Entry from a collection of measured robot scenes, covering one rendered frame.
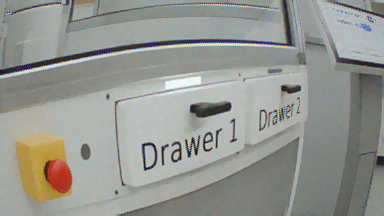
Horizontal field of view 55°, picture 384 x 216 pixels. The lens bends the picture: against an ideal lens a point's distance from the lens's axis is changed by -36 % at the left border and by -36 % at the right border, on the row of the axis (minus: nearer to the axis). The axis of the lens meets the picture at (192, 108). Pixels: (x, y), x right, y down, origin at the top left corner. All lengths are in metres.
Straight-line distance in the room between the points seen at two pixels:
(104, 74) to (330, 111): 1.86
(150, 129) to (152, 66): 0.08
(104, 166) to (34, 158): 0.19
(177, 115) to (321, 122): 1.74
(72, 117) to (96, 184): 0.10
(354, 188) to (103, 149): 1.19
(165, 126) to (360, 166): 1.07
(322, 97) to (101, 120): 1.86
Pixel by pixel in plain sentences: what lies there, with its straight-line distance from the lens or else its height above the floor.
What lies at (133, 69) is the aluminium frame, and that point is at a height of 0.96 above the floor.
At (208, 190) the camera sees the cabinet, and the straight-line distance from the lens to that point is 0.88.
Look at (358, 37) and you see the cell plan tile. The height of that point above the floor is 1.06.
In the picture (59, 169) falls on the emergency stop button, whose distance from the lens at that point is 0.48.
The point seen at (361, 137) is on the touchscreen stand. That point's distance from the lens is 1.61.
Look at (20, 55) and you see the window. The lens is 0.53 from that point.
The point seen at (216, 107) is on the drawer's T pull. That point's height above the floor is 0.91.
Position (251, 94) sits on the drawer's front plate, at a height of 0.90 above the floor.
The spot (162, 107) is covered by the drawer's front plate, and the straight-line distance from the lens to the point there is 0.70.
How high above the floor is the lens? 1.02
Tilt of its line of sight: 9 degrees down
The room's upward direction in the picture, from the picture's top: straight up
